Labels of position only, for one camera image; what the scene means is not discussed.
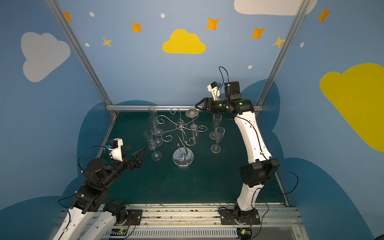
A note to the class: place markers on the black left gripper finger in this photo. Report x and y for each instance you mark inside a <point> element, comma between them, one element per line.
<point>138,158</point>
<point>125,150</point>

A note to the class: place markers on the aluminium frame post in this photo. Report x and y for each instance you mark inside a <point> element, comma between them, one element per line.
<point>64,24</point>
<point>290,37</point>

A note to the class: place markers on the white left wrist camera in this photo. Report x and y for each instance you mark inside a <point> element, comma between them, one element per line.
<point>115,149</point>

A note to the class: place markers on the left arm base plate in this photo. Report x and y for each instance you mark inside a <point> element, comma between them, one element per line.
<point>129,217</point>

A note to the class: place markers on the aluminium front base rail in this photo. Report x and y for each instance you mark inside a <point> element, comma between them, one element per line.
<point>192,221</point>

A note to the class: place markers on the aluminium right frame post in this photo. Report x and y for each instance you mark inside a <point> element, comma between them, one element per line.
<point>290,37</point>

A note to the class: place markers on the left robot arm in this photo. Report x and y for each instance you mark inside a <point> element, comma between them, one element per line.
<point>88,218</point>

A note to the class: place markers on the chrome wine glass rack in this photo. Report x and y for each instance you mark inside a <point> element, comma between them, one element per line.
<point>183,156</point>

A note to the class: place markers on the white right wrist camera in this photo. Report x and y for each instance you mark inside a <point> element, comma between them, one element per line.
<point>215,89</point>

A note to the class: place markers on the green circuit board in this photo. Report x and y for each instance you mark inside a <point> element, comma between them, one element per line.
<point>118,233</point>
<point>244,234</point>

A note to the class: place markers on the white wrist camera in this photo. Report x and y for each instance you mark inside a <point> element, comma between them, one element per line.
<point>215,89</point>
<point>115,149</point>

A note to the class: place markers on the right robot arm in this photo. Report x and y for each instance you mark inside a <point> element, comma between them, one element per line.
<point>226,98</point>

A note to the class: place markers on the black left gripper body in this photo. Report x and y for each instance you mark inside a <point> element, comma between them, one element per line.
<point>126,160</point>

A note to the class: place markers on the clear wine glass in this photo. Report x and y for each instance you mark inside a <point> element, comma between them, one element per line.
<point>217,118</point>
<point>153,112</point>
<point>218,136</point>
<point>156,155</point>
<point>155,131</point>
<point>193,114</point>

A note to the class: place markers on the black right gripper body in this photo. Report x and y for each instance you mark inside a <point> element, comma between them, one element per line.
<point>205,105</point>

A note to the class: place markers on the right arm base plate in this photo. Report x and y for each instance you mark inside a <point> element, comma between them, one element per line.
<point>237,217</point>

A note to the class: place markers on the aluminium left frame post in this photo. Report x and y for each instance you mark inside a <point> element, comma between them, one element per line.
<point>64,24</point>

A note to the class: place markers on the green circuit board left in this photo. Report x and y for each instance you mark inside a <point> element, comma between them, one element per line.
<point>118,233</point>

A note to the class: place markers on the green circuit board right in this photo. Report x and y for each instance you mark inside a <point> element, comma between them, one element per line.
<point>244,234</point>

